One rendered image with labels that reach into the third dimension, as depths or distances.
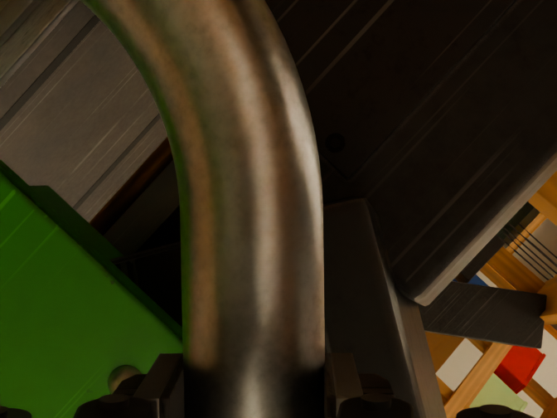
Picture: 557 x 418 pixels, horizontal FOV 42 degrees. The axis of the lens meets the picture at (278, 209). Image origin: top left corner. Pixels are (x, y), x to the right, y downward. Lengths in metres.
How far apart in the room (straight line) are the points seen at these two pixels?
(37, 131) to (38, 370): 0.45
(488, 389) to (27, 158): 3.27
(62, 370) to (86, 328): 0.01
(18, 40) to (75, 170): 0.50
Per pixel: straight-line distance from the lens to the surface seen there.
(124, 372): 0.23
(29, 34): 0.26
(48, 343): 0.24
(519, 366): 4.02
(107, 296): 0.23
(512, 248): 8.66
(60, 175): 0.75
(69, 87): 0.65
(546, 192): 1.00
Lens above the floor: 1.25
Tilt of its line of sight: 14 degrees down
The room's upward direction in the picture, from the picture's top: 134 degrees clockwise
